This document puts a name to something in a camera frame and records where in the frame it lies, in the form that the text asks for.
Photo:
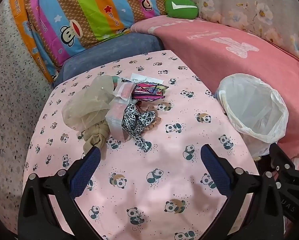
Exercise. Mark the white bag lined trash bin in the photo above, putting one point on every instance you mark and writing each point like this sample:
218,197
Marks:
252,105

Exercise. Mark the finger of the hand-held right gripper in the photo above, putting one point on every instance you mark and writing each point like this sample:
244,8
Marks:
283,158
288,201

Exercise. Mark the leopard print scarf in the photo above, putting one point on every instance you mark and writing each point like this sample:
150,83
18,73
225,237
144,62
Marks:
135,121

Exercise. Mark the pink panda print tablecloth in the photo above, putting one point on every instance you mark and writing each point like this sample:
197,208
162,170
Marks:
149,200

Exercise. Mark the green check mark cushion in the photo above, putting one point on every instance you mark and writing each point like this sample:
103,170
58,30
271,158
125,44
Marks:
182,8

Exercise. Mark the striped monkey print pillow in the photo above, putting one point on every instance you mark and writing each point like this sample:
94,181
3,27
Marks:
84,17

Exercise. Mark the colourful patterned scarf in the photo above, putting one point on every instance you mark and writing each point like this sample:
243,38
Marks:
149,91

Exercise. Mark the blue sofa cushion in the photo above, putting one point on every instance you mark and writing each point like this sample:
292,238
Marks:
109,50

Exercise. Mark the pink blanket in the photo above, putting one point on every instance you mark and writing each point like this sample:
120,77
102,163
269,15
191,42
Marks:
214,55

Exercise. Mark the green cloth scrap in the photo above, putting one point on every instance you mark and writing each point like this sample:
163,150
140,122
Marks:
115,80

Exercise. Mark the beige nylon stocking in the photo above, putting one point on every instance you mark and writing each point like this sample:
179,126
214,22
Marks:
89,100

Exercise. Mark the reddish brown velvet scrunchie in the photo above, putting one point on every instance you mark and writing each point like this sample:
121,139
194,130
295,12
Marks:
152,124

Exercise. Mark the white paper slip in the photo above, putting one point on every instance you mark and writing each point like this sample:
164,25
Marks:
149,78

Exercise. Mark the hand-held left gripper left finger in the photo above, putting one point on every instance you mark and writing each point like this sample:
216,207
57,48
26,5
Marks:
89,170

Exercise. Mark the clear zip bag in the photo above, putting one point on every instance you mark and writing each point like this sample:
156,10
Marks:
115,116
124,91

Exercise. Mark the floral beige pillow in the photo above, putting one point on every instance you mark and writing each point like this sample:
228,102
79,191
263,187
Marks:
252,2

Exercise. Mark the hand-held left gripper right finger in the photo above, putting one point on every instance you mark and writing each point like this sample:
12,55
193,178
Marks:
214,170

